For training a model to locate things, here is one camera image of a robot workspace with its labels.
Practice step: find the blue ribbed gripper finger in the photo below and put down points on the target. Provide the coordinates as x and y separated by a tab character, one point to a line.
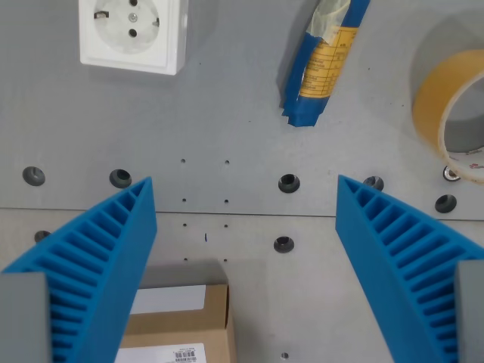
401	272
98	264

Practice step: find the blue and yellow bag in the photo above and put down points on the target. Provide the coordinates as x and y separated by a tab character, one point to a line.
321	60

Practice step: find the black round table insert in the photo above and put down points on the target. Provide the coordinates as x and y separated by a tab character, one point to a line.
34	176
120	178
375	182
445	203
289	183
283	244
41	236

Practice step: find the plain white box label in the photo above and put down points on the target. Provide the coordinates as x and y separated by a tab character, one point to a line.
170	298

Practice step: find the shiny metal table insert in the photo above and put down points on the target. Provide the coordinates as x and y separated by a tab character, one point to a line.
450	174

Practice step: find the white barcode box label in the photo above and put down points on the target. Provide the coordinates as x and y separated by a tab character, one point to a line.
162	353

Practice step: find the brown cardboard box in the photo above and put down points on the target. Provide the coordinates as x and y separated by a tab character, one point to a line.
189	327

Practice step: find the yellow adhesive tape roll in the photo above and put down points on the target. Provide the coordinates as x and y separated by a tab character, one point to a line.
431	98

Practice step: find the white wall socket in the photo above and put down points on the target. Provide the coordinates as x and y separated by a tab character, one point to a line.
132	34

